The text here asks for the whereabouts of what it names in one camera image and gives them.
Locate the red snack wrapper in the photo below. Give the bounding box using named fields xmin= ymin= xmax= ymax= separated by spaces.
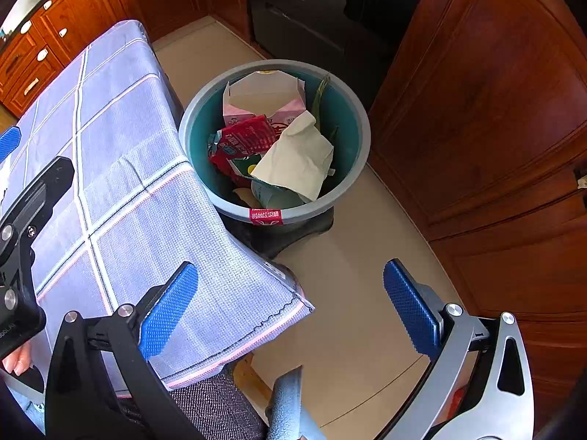
xmin=208 ymin=152 xmax=251 ymax=188

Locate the teal trash bin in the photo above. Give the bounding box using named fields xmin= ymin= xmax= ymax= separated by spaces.
xmin=179 ymin=60 xmax=371 ymax=226

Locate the person's left hand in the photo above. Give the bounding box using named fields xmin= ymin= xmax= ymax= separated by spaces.
xmin=2 ymin=342 xmax=32 ymax=375

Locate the blue plaid tablecloth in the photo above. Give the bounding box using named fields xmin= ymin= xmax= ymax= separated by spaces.
xmin=1 ymin=20 xmax=313 ymax=389

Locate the red packet on table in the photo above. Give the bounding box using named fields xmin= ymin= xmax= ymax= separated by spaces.
xmin=208 ymin=115 xmax=277 ymax=161

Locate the white tissue paper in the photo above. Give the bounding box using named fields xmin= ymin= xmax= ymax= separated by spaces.
xmin=252 ymin=111 xmax=334 ymax=202

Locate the pink carton box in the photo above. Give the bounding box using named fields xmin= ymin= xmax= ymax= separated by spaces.
xmin=222 ymin=70 xmax=306 ymax=136

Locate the black built-in oven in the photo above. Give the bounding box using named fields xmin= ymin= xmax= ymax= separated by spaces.
xmin=248 ymin=0 xmax=419 ymax=108

